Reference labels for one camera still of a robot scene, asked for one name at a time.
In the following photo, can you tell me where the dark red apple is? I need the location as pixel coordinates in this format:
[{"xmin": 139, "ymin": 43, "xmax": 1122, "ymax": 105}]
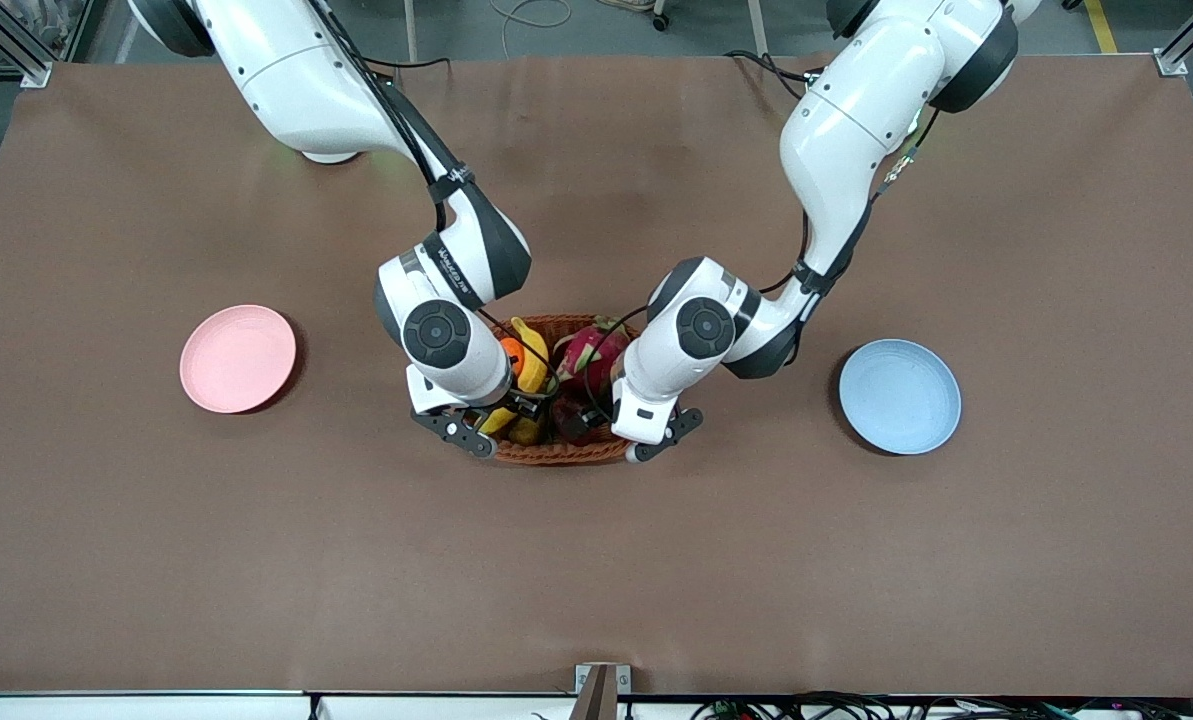
[{"xmin": 548, "ymin": 392, "xmax": 607, "ymax": 447}]

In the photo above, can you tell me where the yellow banana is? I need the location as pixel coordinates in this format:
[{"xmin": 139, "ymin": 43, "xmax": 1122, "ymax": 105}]
[{"xmin": 478, "ymin": 317, "xmax": 551, "ymax": 436}]

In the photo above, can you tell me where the brown wicker basket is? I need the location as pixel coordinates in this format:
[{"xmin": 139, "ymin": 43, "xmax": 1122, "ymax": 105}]
[{"xmin": 476, "ymin": 315, "xmax": 647, "ymax": 466}]

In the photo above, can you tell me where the pink dragon fruit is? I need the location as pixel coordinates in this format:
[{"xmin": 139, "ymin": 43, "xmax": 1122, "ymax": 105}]
[{"xmin": 554, "ymin": 318, "xmax": 633, "ymax": 393}]

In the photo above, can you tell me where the brown table cover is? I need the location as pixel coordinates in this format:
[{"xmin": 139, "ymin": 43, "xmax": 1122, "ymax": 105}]
[{"xmin": 0, "ymin": 55, "xmax": 1193, "ymax": 698}]

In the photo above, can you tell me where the pink round plate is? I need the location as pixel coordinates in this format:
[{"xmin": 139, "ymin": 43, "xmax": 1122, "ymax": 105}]
[{"xmin": 179, "ymin": 305, "xmax": 298, "ymax": 415}]

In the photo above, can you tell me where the blue round plate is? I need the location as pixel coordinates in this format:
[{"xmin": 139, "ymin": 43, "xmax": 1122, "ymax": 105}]
[{"xmin": 838, "ymin": 339, "xmax": 962, "ymax": 456}]

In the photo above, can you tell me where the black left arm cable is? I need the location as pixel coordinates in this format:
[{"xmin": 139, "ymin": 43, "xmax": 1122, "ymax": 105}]
[{"xmin": 581, "ymin": 48, "xmax": 942, "ymax": 421}]

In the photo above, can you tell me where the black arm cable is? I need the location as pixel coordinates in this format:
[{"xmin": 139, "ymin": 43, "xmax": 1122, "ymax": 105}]
[
  {"xmin": 306, "ymin": 0, "xmax": 567, "ymax": 401},
  {"xmin": 581, "ymin": 48, "xmax": 942, "ymax": 421}
]

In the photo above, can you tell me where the metal bracket with wooden post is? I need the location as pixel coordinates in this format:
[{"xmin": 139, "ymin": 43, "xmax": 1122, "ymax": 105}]
[{"xmin": 574, "ymin": 663, "xmax": 633, "ymax": 720}]

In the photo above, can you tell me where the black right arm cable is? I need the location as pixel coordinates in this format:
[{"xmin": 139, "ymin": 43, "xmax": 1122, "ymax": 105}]
[{"xmin": 306, "ymin": 0, "xmax": 567, "ymax": 401}]

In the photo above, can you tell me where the black cable bundle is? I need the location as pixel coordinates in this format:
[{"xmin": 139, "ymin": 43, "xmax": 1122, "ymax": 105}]
[{"xmin": 691, "ymin": 690, "xmax": 1193, "ymax": 720}]

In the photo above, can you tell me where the white floor cable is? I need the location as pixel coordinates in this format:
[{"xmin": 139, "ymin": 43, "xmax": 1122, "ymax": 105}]
[{"xmin": 488, "ymin": 0, "xmax": 575, "ymax": 59}]

